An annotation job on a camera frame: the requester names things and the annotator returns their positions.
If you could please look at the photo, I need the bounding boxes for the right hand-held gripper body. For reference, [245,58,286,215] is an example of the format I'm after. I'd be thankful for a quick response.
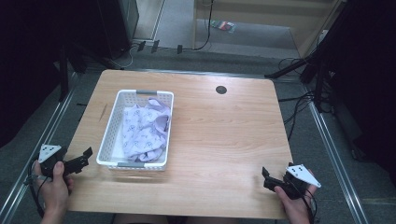
[280,161,322,201]

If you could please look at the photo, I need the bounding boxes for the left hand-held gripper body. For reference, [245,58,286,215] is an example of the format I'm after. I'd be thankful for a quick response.
[37,143,68,179]

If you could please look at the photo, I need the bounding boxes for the white perforated plastic basket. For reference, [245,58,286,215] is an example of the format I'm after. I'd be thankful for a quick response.
[95,89,176,173]

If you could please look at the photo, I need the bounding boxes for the lavender printed garment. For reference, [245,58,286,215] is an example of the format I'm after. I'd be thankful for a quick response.
[121,97,173,163]

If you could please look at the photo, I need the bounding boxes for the person's right hand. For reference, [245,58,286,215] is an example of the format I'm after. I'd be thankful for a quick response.
[274,182,318,224]

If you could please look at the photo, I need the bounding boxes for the person's left hand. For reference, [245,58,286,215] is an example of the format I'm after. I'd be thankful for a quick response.
[33,160,75,217]

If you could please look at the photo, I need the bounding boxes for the black curtain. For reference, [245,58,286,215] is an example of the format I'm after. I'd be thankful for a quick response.
[0,0,108,148]
[311,0,396,178]

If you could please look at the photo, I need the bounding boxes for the black stand legs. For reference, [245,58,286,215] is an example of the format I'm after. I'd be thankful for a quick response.
[264,50,325,108]

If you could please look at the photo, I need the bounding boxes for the black cabinet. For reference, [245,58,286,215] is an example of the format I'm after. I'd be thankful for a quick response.
[95,0,140,61]

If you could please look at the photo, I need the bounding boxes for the colourful packet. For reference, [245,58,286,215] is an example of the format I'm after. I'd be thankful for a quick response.
[210,20,236,34]

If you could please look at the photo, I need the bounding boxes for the light wooden shelf unit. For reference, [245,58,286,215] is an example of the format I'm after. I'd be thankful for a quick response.
[191,0,347,59]

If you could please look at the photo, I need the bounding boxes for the metal floor rail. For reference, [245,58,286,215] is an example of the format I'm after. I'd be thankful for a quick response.
[303,87,371,224]
[0,70,79,224]

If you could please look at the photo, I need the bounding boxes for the right hand-held gripper cable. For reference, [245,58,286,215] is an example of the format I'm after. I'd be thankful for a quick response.
[297,182,319,224]

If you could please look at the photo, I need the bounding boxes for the hand-held gripper cable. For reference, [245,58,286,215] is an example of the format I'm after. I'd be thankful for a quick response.
[297,182,319,224]
[23,158,49,218]

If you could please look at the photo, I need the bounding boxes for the left hand-held gripper cable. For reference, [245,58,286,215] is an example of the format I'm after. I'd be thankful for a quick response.
[23,158,49,218]

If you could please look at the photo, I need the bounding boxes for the black floor cables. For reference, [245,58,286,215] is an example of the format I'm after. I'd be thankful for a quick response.
[276,56,334,142]

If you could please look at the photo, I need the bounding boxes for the white cable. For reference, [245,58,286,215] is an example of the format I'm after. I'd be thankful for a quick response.
[108,43,138,70]

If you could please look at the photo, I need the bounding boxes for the black hanging cable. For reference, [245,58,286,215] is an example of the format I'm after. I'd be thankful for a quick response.
[191,0,216,51]

